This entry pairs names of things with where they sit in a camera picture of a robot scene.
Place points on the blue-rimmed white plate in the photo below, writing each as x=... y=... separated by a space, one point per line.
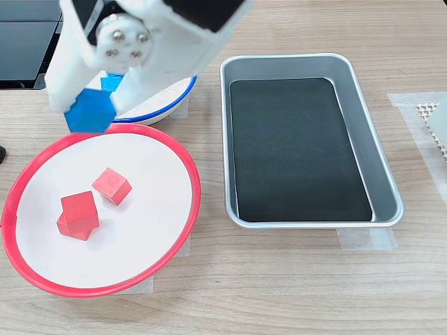
x=157 y=104

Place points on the black flat electronic device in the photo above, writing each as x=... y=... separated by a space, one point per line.
x=21 y=49

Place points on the clear tape strip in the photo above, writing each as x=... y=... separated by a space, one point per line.
x=146 y=284
x=186 y=249
x=408 y=118
x=366 y=239
x=182 y=111

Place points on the small black object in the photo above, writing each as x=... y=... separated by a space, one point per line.
x=2 y=155

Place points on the red cube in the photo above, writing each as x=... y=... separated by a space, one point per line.
x=111 y=185
x=80 y=234
x=78 y=207

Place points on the black mat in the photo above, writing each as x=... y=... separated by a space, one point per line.
x=297 y=150

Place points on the red-rimmed white plate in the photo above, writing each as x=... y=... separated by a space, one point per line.
x=139 y=244

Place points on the steel tray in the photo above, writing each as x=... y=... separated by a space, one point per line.
x=380 y=174

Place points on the pale perforated plate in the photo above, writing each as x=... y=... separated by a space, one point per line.
x=427 y=111

